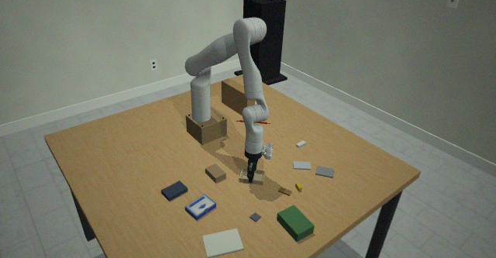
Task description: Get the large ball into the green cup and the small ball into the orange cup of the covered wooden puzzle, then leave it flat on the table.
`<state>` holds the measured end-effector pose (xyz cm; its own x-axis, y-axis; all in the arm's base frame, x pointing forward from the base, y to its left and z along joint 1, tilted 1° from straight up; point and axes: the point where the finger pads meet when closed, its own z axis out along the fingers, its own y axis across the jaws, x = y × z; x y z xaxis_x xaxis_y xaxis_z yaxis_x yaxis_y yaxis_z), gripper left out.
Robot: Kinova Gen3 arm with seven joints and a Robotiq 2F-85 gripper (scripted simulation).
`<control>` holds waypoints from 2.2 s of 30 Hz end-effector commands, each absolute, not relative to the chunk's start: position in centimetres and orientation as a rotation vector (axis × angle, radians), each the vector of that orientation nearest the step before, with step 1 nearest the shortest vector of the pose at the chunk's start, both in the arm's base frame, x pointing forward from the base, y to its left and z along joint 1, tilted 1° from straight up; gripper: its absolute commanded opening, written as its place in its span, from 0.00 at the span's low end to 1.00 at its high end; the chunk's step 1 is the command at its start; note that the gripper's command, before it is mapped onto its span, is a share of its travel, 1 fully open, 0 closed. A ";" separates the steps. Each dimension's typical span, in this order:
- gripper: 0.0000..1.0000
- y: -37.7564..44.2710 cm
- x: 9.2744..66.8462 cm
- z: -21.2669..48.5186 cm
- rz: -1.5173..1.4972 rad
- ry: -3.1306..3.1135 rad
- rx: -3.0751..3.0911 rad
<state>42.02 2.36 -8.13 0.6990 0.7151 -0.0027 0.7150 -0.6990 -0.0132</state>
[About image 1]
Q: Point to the tan wooden domino tile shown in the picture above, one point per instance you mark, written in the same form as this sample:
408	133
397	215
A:
284	191

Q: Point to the green rectangular box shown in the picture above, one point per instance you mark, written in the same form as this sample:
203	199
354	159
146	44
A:
295	223

